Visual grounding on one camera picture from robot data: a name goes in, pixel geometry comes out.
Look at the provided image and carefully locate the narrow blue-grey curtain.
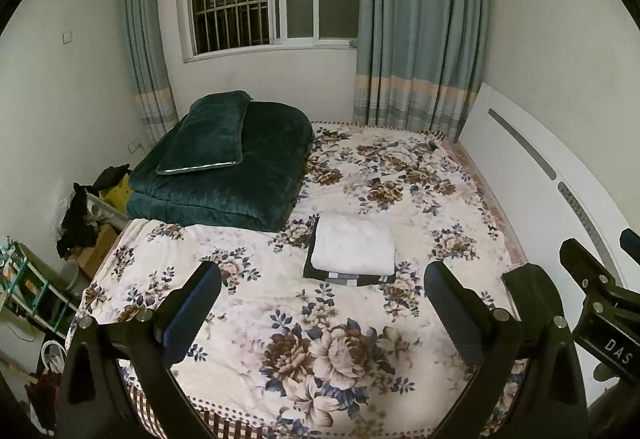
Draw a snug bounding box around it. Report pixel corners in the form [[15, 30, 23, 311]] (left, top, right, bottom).
[[117, 0, 180, 152]]

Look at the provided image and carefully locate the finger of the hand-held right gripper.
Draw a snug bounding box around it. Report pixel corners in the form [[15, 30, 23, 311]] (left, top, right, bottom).
[[619, 228, 640, 256], [558, 238, 626, 305]]

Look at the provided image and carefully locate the teal shelf rack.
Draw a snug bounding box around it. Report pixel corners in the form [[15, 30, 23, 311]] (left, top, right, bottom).
[[0, 239, 71, 340]]

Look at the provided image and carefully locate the dark green folded quilt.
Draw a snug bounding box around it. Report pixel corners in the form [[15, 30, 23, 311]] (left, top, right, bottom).
[[126, 100, 315, 233]]

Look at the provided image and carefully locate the wide blue-grey curtain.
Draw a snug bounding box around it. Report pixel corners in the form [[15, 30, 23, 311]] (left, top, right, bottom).
[[352, 0, 493, 143]]

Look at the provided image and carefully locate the grey plastic bucket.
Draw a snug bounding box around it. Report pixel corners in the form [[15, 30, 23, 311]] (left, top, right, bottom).
[[60, 264, 81, 295]]

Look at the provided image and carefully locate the floral bedsheet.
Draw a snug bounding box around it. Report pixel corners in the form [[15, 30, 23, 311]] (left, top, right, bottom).
[[67, 120, 531, 439]]

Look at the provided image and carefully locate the dark green pillow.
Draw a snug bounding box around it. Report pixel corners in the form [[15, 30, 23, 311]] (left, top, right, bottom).
[[156, 90, 253, 176]]

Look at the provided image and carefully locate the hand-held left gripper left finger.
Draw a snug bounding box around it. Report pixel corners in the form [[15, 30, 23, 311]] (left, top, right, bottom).
[[56, 260, 223, 439]]

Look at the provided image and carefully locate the white bed headboard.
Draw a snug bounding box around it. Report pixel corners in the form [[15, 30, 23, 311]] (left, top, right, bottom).
[[457, 82, 640, 290]]

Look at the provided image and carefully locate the white coiled cable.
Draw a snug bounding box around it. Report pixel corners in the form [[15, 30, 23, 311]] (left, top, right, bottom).
[[40, 340, 68, 370]]

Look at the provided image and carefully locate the black grey striped folded sweater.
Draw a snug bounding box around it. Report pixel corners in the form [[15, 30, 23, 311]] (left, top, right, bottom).
[[302, 215, 398, 289]]

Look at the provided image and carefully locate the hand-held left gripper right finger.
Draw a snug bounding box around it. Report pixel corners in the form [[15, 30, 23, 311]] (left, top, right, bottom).
[[423, 260, 589, 439]]

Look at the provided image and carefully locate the white knit sweater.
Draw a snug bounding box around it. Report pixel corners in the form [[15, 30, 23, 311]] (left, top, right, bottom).
[[310, 212, 397, 276]]

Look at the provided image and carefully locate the dark red bag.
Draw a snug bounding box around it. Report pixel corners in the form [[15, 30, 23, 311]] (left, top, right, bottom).
[[25, 369, 66, 430]]

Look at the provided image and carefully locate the clear plastic bin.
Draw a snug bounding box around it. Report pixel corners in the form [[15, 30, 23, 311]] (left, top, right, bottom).
[[85, 194, 128, 230]]

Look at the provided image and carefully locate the black garment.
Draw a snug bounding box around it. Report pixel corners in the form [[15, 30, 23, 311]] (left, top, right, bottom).
[[56, 182, 99, 260], [92, 164, 132, 190]]

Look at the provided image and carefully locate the cardboard box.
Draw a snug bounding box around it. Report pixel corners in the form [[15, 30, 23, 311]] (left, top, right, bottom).
[[75, 224, 121, 277]]

